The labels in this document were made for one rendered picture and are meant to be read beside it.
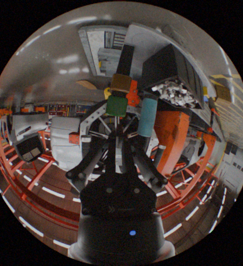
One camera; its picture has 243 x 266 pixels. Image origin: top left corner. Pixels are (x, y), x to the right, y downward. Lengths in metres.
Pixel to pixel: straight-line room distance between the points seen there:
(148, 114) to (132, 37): 0.34
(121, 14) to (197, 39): 0.49
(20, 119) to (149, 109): 2.76
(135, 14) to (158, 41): 0.46
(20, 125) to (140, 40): 2.72
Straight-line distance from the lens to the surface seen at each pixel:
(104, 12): 0.70
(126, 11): 0.68
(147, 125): 0.41
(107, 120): 1.01
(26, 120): 2.69
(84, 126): 0.51
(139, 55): 0.29
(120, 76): 0.17
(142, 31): 0.23
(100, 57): 0.76
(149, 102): 0.42
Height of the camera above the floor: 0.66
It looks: 13 degrees up
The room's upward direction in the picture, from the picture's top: 170 degrees counter-clockwise
